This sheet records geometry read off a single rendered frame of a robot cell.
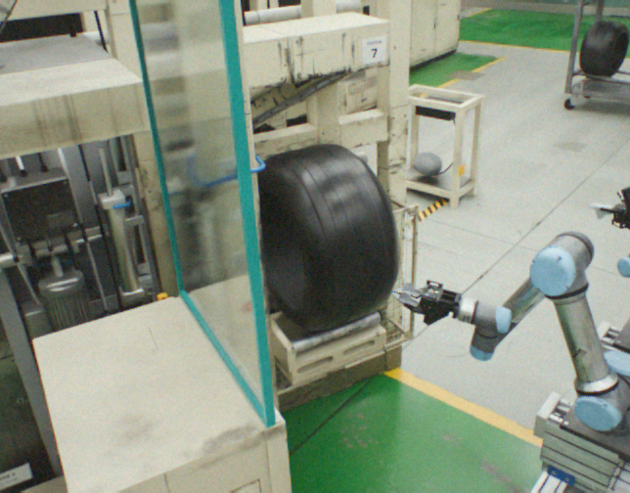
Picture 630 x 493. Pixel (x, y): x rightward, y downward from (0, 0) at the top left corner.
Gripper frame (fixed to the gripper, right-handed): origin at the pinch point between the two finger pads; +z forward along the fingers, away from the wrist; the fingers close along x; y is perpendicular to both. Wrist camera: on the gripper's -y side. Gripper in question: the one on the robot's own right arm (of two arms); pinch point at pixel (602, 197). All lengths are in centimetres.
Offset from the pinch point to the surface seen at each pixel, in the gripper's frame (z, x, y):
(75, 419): -56, -196, -48
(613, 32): 313, 339, 72
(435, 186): 214, 59, 102
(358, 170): -8, -106, -52
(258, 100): 35, -118, -67
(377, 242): -22, -110, -36
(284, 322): 16, -133, 8
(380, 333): -13, -109, 5
